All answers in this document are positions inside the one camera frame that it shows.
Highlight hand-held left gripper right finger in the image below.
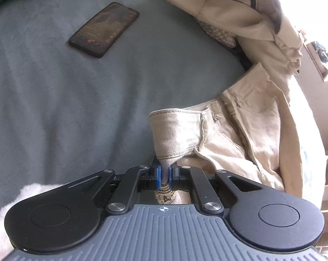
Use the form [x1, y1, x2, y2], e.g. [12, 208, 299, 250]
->
[168, 165, 264, 215]

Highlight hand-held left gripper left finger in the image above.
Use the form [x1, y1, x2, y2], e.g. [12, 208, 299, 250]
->
[67, 164, 162, 215]

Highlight beige pants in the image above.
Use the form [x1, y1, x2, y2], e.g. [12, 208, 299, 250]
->
[149, 62, 326, 212]

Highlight crumpled beige clothes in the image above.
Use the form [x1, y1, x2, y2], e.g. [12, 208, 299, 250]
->
[167, 0, 303, 75]

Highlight dark blue clothes bundle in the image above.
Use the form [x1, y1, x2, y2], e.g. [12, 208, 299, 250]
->
[315, 41, 328, 63]

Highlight blue-grey bed blanket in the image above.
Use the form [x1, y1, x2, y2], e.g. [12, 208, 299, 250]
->
[0, 0, 325, 212]

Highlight patterned knitted cloth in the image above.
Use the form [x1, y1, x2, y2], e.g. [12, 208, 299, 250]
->
[197, 16, 239, 47]

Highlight black smartphone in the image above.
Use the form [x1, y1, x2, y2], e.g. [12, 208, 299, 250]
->
[68, 2, 140, 59]

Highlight white fluffy rug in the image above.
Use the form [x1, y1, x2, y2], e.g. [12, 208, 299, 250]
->
[0, 182, 49, 261]

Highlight cardboard box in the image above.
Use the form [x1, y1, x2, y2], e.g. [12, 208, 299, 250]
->
[305, 41, 328, 82]

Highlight barred window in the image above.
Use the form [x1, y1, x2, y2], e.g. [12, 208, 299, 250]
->
[267, 0, 328, 85]

